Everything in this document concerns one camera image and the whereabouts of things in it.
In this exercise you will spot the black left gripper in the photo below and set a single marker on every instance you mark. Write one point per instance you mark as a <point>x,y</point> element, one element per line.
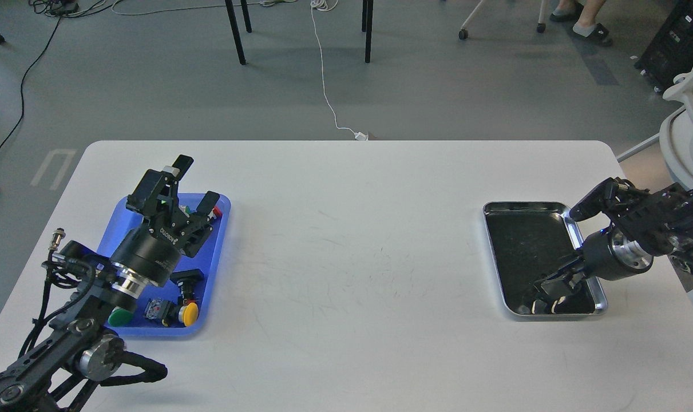
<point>153,249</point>

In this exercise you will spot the green push button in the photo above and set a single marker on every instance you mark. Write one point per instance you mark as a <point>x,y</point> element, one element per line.
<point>120,317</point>

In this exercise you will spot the blue plastic tray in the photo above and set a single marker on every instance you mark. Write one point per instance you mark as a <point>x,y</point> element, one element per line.
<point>207,261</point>

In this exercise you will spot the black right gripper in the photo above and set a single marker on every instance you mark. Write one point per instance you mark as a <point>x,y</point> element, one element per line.
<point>605,255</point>

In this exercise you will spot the black industrial part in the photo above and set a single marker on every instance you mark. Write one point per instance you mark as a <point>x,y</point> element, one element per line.
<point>186,281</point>

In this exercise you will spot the blue switch block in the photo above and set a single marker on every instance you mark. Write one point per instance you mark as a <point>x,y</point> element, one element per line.
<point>154,310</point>

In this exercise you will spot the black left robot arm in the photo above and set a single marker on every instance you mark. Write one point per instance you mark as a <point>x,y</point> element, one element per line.
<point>72,343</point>

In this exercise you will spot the person legs in jeans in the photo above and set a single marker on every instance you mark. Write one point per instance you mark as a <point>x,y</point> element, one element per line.
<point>584,18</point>

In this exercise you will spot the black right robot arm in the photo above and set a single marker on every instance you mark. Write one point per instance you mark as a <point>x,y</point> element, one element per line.
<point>642,225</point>

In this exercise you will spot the black equipment case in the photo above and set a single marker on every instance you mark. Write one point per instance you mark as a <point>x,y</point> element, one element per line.
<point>670,52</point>

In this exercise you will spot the white office chair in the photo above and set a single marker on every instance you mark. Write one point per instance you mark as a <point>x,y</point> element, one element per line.
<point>676,133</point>

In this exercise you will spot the yellow push button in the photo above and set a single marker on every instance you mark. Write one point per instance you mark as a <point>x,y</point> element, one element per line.
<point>188,314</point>

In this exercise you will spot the white chair caster leg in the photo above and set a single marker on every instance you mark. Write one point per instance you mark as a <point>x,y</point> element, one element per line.
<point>541,23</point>

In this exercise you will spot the metal tray with black mat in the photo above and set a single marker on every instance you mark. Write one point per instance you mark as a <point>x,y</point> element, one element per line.
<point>529,240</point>

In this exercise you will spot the black table leg left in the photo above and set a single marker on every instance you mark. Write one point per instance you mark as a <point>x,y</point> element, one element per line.
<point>233,23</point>

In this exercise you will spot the black table leg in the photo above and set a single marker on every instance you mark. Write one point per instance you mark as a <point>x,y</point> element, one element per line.
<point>367,27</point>
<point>233,23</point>

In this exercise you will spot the black table leg right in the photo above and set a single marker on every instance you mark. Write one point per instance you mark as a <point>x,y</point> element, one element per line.
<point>367,27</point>

